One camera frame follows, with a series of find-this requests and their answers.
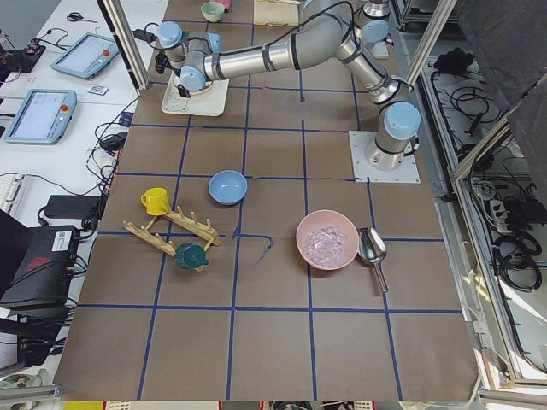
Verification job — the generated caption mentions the light green bowl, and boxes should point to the light green bowl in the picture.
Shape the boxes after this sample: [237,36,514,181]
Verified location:
[201,2,226,23]

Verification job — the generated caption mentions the pink cup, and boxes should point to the pink cup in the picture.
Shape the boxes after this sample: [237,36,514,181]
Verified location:
[218,0,232,13]

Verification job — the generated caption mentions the black scissors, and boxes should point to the black scissors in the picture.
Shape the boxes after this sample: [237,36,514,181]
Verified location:
[66,12,97,23]

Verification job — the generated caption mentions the black computer box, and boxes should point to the black computer box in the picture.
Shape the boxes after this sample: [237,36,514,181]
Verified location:
[1,211,79,310]

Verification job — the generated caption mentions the pink bowl with ice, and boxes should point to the pink bowl with ice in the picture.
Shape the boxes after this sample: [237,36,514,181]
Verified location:
[296,209,359,271]

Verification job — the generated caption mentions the cream round plate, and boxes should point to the cream round plate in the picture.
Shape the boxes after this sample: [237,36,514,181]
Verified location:
[171,73,213,97]

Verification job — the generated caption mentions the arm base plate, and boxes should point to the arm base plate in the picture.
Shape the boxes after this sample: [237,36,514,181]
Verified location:
[349,131,421,184]
[362,38,389,59]

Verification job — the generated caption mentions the wooden dish rack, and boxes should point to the wooden dish rack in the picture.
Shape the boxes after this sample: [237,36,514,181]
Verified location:
[123,206,222,274]

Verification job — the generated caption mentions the dark green cup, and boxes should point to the dark green cup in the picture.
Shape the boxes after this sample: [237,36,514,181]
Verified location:
[174,243,209,269]

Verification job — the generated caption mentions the teach pendant tablet near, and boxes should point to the teach pendant tablet near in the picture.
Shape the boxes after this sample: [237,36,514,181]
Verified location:
[4,89,77,144]

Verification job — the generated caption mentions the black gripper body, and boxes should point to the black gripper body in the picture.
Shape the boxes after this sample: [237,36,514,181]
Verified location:
[177,84,191,98]

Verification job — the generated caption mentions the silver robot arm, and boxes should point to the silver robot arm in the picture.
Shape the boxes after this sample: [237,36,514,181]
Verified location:
[155,1,421,172]
[361,0,391,44]

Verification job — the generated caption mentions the blue bowl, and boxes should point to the blue bowl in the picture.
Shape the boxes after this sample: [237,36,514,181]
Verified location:
[209,170,248,205]

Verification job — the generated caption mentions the wooden cutting board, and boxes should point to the wooden cutting board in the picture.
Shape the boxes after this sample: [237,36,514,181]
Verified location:
[253,0,300,26]

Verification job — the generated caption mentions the teach pendant tablet far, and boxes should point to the teach pendant tablet far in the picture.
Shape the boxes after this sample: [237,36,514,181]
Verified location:
[50,32,119,79]

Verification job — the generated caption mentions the metal scoop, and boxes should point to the metal scoop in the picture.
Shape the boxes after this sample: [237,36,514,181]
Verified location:
[357,227,389,293]

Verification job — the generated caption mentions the aluminium frame post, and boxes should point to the aluminium frame post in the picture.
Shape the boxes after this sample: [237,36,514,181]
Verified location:
[97,0,150,91]

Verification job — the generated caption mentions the teach pendant tablet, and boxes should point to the teach pendant tablet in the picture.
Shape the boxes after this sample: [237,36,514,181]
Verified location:
[50,32,119,79]
[4,89,77,144]

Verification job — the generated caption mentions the yellow cup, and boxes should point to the yellow cup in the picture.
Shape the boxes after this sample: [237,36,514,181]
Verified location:
[140,187,171,216]

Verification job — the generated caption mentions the black power adapter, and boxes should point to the black power adapter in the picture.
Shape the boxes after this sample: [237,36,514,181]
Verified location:
[44,195,99,220]

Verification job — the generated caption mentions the cream bear tray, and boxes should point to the cream bear tray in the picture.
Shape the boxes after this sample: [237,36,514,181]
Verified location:
[161,73,229,117]

